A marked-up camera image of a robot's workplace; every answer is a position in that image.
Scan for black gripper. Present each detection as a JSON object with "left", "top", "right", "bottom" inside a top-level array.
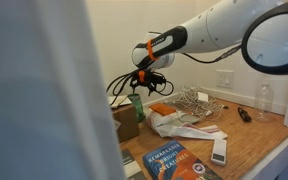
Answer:
[{"left": 130, "top": 70, "right": 167, "bottom": 94}]

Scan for green glass jar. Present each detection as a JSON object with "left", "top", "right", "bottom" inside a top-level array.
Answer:
[{"left": 128, "top": 94, "right": 145, "bottom": 122}]

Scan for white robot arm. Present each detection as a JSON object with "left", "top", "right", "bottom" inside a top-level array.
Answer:
[{"left": 132, "top": 0, "right": 288, "bottom": 75}]

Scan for black sunglasses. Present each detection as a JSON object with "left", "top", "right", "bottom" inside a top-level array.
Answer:
[{"left": 238, "top": 107, "right": 252, "bottom": 122}]

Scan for orange case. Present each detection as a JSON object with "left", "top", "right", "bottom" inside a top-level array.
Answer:
[{"left": 149, "top": 103, "right": 176, "bottom": 116}]

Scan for brown cardboard box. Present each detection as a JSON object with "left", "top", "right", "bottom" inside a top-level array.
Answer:
[{"left": 112, "top": 105, "right": 140, "bottom": 142}]

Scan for white red striped cloth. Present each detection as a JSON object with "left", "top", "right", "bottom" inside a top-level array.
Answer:
[{"left": 146, "top": 109, "right": 227, "bottom": 140}]

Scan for white power adapter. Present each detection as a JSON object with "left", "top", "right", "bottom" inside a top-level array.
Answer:
[{"left": 198, "top": 92, "right": 208, "bottom": 102}]

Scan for blue orange paperback book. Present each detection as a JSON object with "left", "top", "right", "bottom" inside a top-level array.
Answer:
[{"left": 142, "top": 140, "right": 223, "bottom": 180}]

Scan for grey white booklet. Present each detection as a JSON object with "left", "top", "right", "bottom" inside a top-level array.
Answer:
[{"left": 122, "top": 149, "right": 147, "bottom": 180}]

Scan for white remote control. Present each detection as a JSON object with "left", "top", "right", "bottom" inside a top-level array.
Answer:
[{"left": 211, "top": 139, "right": 227, "bottom": 166}]

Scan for clear plastic bottle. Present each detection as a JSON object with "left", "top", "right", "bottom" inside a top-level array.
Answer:
[{"left": 254, "top": 81, "right": 274, "bottom": 122}]

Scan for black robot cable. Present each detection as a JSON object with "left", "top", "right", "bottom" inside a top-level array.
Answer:
[{"left": 105, "top": 43, "right": 243, "bottom": 106}]

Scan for tangled white cables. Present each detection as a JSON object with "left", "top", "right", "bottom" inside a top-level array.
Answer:
[{"left": 170, "top": 85, "right": 230, "bottom": 123}]

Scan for white wall outlet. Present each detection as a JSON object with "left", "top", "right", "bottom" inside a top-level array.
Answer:
[{"left": 216, "top": 70, "right": 234, "bottom": 88}]

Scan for black ring magnifier lamp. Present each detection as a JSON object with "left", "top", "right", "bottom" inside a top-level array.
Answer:
[{"left": 241, "top": 2, "right": 288, "bottom": 75}]

